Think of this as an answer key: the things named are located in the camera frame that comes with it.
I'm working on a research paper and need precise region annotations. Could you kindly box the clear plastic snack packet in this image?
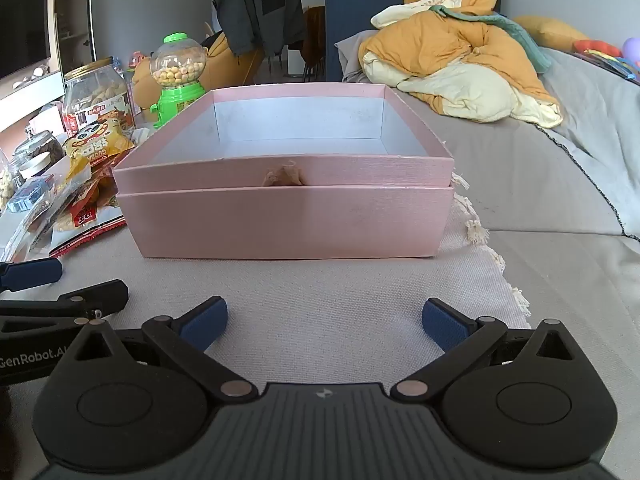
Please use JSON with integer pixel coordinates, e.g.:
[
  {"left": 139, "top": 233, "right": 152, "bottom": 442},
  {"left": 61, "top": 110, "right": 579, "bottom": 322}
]
[{"left": 0, "top": 195, "right": 81, "bottom": 262}]

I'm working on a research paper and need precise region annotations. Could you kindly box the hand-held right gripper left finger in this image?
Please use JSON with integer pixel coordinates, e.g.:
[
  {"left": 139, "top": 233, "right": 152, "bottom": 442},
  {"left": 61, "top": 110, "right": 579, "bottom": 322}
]
[{"left": 65, "top": 296, "right": 256, "bottom": 401}]

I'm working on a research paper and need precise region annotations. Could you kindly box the black television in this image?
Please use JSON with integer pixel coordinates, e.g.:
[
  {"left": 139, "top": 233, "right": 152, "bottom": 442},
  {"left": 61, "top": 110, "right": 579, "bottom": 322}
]
[{"left": 0, "top": 0, "right": 52, "bottom": 82}]

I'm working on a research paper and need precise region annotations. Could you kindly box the grey jacket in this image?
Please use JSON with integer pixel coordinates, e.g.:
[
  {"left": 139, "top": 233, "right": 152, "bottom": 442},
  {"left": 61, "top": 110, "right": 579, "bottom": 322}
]
[{"left": 209, "top": 0, "right": 307, "bottom": 59}]

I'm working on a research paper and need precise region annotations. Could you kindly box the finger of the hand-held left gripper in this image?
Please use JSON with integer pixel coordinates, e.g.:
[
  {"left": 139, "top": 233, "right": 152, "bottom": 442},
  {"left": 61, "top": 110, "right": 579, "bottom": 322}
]
[
  {"left": 0, "top": 280, "right": 129, "bottom": 333},
  {"left": 0, "top": 258, "right": 64, "bottom": 293}
]

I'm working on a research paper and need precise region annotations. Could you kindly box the colourful toy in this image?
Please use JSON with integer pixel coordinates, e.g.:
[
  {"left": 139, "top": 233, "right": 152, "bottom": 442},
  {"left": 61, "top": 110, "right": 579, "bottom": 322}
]
[{"left": 573, "top": 39, "right": 640, "bottom": 80}]

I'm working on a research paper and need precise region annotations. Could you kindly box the orange and cream duvet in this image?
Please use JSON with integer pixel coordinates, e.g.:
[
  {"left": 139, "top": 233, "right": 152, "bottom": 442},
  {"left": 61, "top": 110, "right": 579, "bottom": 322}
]
[{"left": 361, "top": 0, "right": 564, "bottom": 129}]

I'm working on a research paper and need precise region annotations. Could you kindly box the glass jar with pale snacks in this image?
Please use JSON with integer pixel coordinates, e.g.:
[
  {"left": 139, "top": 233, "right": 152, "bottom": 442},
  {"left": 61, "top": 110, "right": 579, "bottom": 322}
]
[{"left": 0, "top": 149, "right": 26, "bottom": 213}]

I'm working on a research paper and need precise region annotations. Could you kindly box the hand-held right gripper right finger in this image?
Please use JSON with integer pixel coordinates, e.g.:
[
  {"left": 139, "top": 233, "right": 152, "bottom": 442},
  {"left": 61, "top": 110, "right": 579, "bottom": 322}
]
[{"left": 390, "top": 297, "right": 577, "bottom": 401}]

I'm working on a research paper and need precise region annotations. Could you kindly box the green garment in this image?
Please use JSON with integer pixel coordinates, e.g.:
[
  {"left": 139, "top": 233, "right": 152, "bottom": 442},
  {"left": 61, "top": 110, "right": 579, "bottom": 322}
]
[{"left": 429, "top": 5, "right": 552, "bottom": 74}]

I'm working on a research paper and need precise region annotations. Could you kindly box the glass jar with dark contents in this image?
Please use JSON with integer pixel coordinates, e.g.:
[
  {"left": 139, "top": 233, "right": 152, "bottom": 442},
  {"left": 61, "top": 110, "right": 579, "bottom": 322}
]
[{"left": 12, "top": 130, "right": 67, "bottom": 183}]

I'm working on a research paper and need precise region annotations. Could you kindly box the yellow panda snack packet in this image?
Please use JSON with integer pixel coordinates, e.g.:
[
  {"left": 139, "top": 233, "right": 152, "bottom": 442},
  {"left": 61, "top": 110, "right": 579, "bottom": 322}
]
[{"left": 62, "top": 119, "right": 136, "bottom": 182}]

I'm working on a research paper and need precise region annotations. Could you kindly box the pink cardboard box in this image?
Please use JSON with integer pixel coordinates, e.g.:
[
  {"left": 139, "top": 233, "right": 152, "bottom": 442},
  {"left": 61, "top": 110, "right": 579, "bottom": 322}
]
[{"left": 112, "top": 83, "right": 455, "bottom": 260}]

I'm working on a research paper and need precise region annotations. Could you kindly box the grey bed sheet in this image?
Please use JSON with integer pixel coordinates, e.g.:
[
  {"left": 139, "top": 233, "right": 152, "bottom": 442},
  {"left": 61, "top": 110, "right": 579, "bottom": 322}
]
[{"left": 334, "top": 29, "right": 640, "bottom": 241}]

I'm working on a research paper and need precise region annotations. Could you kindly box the yellow pillow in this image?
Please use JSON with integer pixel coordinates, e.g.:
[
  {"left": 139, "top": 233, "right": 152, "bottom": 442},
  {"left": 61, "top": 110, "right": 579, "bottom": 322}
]
[{"left": 514, "top": 15, "right": 592, "bottom": 54}]

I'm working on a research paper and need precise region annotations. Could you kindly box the large clear snack jar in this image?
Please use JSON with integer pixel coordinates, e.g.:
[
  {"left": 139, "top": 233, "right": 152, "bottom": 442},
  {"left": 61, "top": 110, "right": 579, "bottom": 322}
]
[{"left": 62, "top": 57, "right": 137, "bottom": 137}]

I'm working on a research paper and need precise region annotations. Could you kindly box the pale blue snack packet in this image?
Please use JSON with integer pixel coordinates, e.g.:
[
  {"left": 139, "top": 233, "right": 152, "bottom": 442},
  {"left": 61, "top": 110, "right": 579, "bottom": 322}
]
[{"left": 7, "top": 175, "right": 56, "bottom": 214}]

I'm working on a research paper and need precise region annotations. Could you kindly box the red snack packet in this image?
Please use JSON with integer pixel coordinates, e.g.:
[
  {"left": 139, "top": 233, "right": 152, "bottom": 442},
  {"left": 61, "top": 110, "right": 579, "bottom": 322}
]
[{"left": 49, "top": 172, "right": 127, "bottom": 257}]

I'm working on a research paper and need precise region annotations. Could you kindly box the green gumball machine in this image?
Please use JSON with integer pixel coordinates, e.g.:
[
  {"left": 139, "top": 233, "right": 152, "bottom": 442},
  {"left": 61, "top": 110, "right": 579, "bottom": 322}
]
[{"left": 150, "top": 33, "right": 208, "bottom": 129}]

